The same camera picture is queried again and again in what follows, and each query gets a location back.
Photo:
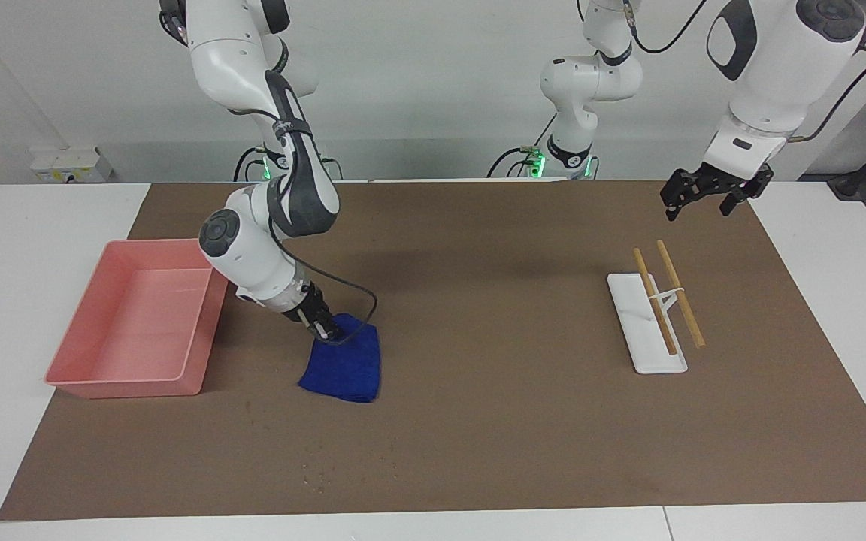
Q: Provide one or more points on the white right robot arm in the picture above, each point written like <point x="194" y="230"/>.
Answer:
<point x="245" y="255"/>

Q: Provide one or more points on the wooden rack rod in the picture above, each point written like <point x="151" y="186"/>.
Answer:
<point x="691" y="323"/>
<point x="655" y="300"/>

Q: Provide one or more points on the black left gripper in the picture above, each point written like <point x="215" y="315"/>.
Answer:
<point x="715" y="182"/>

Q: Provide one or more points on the pink plastic bin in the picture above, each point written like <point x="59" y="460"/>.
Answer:
<point x="140" y="323"/>

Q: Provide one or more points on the brown table mat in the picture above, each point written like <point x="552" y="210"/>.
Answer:
<point x="516" y="421"/>

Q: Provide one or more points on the blue towel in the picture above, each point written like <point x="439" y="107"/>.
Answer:
<point x="343" y="368"/>

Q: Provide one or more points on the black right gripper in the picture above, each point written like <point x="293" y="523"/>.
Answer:
<point x="311" y="304"/>

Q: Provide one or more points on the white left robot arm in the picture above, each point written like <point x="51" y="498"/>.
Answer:
<point x="786" y="68"/>

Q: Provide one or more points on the white wall socket box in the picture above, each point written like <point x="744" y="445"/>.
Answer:
<point x="65" y="165"/>

